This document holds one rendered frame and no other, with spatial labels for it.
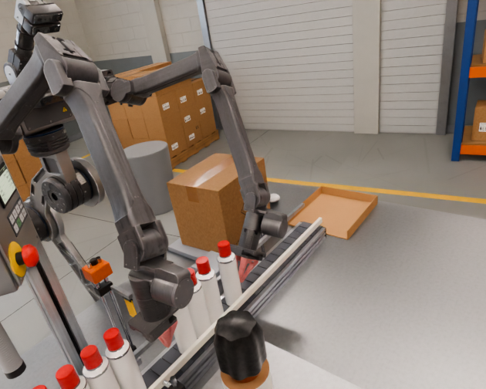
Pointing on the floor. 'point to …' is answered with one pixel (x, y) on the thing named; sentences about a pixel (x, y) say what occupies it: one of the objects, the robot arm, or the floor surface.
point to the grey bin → (152, 173)
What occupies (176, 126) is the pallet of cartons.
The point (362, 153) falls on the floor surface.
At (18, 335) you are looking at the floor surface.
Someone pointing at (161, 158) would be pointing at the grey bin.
